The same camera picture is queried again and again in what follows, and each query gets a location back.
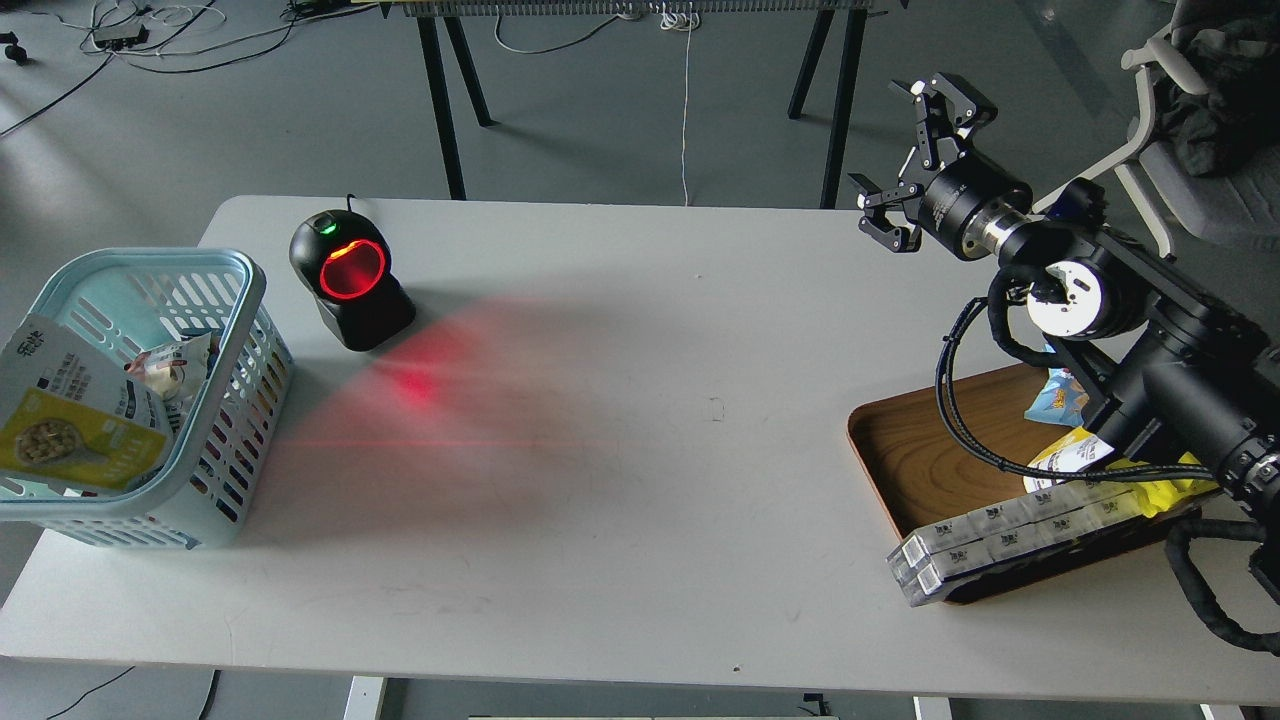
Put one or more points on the yellow cartoon snack bag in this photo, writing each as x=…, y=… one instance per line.
x=1152, y=497

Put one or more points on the white office chair with clothes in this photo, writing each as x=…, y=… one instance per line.
x=1202, y=153

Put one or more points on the small snack packet in basket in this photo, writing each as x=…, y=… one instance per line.
x=176, y=370

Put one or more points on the clear boxed snack row lower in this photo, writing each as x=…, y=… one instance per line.
x=1022, y=573

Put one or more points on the clear boxed snack row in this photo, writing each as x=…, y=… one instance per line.
x=995, y=537
x=1022, y=573

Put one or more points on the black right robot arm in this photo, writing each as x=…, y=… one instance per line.
x=1169, y=370

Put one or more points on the light blue plastic basket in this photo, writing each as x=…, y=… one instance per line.
x=127, y=301

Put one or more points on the black barcode scanner red light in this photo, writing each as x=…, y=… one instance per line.
x=345, y=262

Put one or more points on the blue snack bag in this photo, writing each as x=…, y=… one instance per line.
x=1061, y=401

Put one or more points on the black trestle table legs right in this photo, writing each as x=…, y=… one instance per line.
x=857, y=16

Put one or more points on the clear boxed snack row upper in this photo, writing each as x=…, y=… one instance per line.
x=995, y=537

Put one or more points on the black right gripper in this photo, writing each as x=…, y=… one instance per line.
x=952, y=185

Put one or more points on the brown wooden tray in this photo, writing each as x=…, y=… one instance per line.
x=921, y=475

